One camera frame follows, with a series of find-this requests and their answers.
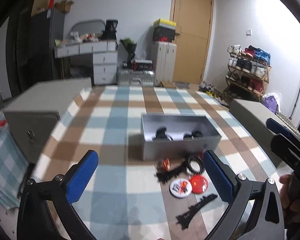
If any grey nightstand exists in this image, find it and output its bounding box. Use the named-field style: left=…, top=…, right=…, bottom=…
left=4, top=78, right=91, bottom=164
left=230, top=99, right=289, bottom=168

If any person's right hand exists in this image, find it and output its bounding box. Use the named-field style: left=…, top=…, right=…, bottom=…
left=279, top=174, right=300, bottom=230

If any grey right nightstand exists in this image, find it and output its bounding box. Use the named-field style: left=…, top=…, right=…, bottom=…
left=230, top=99, right=289, bottom=168

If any silver aluminium suitcase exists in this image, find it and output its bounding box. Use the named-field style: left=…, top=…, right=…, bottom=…
left=117, top=68, right=155, bottom=87

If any white drawer desk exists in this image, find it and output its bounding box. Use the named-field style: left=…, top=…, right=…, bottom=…
left=55, top=40, right=118, bottom=85

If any wooden shoe rack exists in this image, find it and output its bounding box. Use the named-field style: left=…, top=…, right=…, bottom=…
left=224, top=45, right=271, bottom=102

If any small cardboard box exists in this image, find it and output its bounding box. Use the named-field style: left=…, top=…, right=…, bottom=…
left=160, top=81, right=176, bottom=89

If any red round badge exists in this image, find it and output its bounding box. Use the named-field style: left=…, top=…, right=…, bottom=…
left=189, top=175, right=209, bottom=194

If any dark wardrobe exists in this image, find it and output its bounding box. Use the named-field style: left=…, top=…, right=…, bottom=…
left=0, top=0, right=49, bottom=100

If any purple bag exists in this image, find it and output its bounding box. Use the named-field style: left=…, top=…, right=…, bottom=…
left=261, top=93, right=281, bottom=114

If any grey left nightstand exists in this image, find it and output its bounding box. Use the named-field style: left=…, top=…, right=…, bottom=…
left=4, top=78, right=91, bottom=164

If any small red clear hair clip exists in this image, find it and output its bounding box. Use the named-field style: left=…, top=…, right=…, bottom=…
left=161, top=158, right=171, bottom=171

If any black red box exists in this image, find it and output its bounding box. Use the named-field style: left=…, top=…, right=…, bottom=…
left=122, top=59, right=153, bottom=71

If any teal checkered side cloth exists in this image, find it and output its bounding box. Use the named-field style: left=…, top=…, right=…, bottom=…
left=0, top=129, right=29, bottom=209

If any silver grey open box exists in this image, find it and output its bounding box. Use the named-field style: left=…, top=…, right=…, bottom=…
left=141, top=113, right=221, bottom=161

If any wooden door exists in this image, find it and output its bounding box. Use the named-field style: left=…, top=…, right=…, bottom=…
left=170, top=0, right=214, bottom=85

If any open cardboard box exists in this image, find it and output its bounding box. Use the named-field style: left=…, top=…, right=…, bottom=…
left=54, top=0, right=74, bottom=14

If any black refrigerator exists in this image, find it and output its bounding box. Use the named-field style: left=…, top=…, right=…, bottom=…
left=29, top=8, right=65, bottom=82

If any black long hair clip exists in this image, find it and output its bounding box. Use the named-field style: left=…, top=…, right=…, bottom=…
left=176, top=194, right=218, bottom=230
left=156, top=161, right=187, bottom=184

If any black shoe box stack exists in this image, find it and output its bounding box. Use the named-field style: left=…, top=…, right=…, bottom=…
left=153, top=27, right=175, bottom=42

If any black spiral hair tie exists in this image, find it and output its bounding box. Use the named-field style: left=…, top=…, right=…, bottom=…
left=184, top=154, right=205, bottom=174

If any white upright suitcase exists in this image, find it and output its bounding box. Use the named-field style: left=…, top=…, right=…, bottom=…
left=150, top=41, right=177, bottom=86

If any checkered plaid tablecloth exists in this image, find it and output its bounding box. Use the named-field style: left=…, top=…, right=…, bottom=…
left=32, top=86, right=279, bottom=239

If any green flower bouquet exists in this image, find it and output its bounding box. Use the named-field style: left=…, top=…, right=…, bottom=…
left=120, top=38, right=137, bottom=62

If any grey arched mirror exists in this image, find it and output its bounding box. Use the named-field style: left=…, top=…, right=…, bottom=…
left=69, top=19, right=106, bottom=36

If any black claw hair clip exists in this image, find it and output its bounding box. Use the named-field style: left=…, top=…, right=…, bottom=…
left=152, top=127, right=173, bottom=141

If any yellow shoe box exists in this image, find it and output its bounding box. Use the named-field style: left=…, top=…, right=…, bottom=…
left=153, top=18, right=177, bottom=29

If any black bag on desk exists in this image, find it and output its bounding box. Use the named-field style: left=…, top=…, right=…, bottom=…
left=101, top=20, right=118, bottom=40

